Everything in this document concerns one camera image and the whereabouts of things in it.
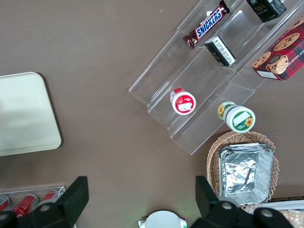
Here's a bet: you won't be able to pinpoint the cream plastic tray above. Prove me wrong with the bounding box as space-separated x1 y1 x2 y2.
0 71 62 157

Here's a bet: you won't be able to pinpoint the red lid jar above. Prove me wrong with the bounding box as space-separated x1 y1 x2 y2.
169 87 197 116

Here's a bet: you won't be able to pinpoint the light wicker basket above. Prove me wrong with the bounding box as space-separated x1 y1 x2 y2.
206 131 280 212

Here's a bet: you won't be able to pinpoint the Snickers bar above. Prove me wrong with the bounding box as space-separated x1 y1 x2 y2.
182 0 231 49

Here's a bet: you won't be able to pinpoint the clear acrylic step shelf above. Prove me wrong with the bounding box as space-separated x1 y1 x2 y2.
128 0 304 156

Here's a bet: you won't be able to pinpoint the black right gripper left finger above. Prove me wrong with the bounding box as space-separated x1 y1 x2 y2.
0 175 90 228

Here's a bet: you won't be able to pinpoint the stacked aluminium foil trays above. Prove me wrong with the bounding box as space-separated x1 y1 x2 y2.
218 142 276 206

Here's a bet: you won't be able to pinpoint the green lid jar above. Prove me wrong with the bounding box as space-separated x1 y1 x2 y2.
217 101 256 133

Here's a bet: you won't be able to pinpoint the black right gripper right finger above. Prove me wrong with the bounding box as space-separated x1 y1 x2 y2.
191 175 295 228

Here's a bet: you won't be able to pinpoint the black box with white label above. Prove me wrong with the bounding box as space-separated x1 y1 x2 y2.
204 36 237 67

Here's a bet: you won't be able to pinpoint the red plaid cookie box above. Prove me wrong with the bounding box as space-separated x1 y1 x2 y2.
251 15 304 82

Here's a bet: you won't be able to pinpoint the black box with gold print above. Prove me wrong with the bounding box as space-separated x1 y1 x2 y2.
246 0 288 24

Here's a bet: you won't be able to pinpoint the large clear cookie bag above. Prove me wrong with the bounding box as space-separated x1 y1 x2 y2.
277 208 304 228

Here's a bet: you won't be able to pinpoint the white plastic snack bin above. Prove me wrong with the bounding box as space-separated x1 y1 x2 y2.
267 199 304 228

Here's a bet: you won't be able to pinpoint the clear acrylic bottle rack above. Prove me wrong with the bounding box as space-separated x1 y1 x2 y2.
0 185 66 216

